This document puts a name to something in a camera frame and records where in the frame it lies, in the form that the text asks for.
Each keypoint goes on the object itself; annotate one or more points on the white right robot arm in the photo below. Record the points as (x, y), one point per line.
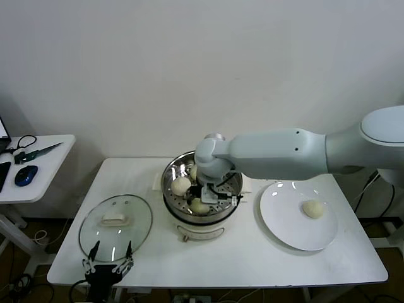
(277, 154)

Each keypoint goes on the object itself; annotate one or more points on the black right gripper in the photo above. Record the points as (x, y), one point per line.
(195, 195)

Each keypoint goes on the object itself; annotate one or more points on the white steamed baozi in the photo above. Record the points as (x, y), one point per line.
(180, 186)
(199, 209)
(193, 173)
(312, 209)

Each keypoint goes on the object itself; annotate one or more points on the white side table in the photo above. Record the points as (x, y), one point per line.
(47, 176)

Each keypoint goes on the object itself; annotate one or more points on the white round plate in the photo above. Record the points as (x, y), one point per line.
(284, 227)

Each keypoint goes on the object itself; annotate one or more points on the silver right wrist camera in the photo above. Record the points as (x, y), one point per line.
(209, 195)

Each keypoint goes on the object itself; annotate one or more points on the perforated steel steamer basket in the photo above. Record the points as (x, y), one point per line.
(168, 180)

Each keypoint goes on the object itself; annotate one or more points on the black phone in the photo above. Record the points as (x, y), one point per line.
(3, 175)

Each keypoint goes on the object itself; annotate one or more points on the grey power strip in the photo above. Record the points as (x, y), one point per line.
(189, 300)

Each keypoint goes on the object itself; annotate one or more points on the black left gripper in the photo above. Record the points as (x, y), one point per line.
(103, 274)

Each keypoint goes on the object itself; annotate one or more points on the blue computer mouse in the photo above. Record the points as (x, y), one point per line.
(25, 175)

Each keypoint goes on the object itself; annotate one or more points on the black laptop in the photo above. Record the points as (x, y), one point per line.
(2, 129)

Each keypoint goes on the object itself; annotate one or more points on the cream electric cooker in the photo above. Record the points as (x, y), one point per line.
(202, 228)

